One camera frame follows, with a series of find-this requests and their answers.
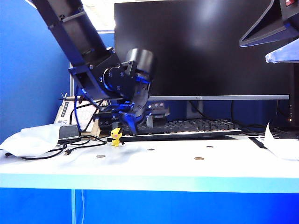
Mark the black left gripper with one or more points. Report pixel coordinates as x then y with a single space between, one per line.
141 105

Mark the yellow Pichu doll figure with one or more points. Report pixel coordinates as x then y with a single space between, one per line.
115 136

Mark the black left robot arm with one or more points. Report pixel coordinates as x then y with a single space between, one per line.
70 35

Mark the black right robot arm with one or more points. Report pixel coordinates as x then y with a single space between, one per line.
275 25

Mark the silver coin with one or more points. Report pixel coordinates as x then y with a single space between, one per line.
101 156

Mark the gold coin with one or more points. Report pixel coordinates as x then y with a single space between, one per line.
199 158

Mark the black mechanical keyboard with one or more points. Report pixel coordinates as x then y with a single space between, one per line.
187 130

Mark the silver monitor stand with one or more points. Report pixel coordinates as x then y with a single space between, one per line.
195 110

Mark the black adapter box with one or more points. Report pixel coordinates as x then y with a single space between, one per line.
69 131

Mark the desk calendar with wooden rod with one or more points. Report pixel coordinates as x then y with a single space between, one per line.
67 112

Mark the large black monitor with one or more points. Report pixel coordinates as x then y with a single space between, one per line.
210 58

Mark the white plastic bag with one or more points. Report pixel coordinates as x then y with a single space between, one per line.
30 140

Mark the white paper sheet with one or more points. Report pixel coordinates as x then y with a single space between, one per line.
280 147

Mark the black HSO monitor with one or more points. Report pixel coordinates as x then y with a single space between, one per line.
294 93

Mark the aluminium partition post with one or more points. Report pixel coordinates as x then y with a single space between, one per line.
71 86

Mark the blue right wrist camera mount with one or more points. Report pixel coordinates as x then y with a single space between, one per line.
285 54

